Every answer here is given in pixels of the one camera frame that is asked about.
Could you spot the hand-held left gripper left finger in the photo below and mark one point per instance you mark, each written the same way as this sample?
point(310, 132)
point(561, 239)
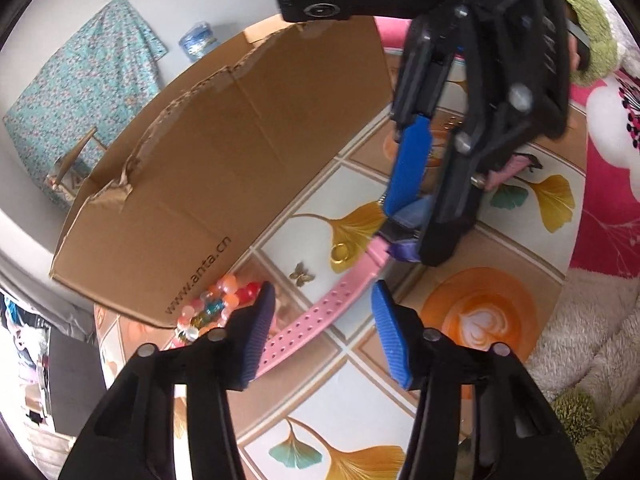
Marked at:
point(257, 332)

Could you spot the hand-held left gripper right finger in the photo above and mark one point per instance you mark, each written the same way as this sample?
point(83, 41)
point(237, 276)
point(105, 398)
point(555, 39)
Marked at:
point(392, 337)

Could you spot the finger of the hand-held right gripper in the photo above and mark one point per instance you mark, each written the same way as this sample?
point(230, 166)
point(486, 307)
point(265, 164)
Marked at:
point(412, 160)
point(452, 200)

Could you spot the pink and black smartwatch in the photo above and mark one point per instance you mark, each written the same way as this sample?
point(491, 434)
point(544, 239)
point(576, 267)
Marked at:
point(330, 305)

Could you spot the small butterfly charm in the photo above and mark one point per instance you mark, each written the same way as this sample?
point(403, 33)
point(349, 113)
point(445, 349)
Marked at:
point(301, 274)

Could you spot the brown cardboard box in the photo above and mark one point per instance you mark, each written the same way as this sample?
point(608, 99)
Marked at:
point(225, 135)

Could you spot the person's right forearm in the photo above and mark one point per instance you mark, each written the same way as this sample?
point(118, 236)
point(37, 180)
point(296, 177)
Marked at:
point(595, 5)

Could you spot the blue water jug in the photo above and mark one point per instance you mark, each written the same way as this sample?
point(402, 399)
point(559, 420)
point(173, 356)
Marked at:
point(200, 40)

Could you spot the white fluffy robe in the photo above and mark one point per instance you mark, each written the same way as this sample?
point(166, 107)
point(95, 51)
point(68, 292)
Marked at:
point(590, 320)

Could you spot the wooden chair with dark seat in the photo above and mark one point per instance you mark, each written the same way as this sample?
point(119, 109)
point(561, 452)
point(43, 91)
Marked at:
point(75, 160)

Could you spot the teal floral wall cloth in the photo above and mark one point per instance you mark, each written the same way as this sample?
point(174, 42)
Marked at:
point(75, 85)

